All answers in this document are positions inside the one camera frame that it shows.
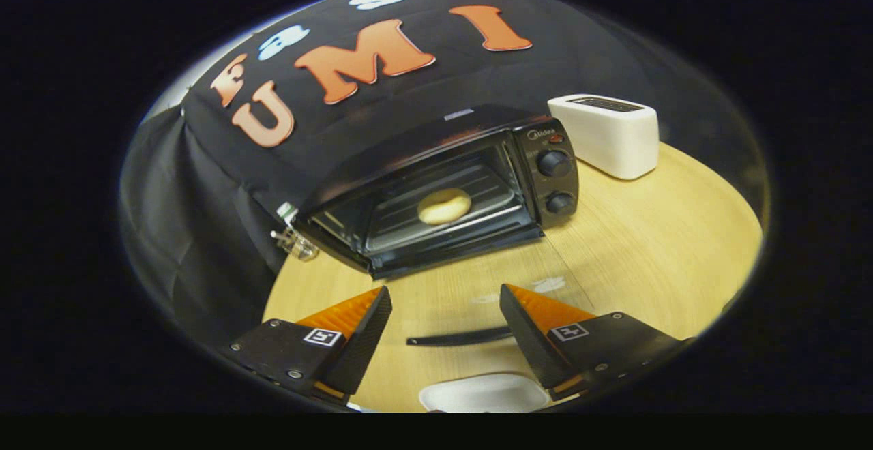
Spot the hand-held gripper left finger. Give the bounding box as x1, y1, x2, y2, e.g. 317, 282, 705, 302
222, 286, 394, 406

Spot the white bread toaster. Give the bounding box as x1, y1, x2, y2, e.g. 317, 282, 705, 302
547, 94, 660, 180

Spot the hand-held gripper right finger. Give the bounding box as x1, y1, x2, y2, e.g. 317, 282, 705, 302
499, 284, 693, 402

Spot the white square plate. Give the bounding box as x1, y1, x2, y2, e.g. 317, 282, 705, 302
419, 373, 550, 413

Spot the clear glass holder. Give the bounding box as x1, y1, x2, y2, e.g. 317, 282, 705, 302
271, 227, 319, 261

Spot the black toaster oven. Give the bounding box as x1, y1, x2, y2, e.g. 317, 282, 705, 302
293, 104, 595, 348

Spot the sugared donut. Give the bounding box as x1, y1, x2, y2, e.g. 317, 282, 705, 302
417, 188, 473, 226

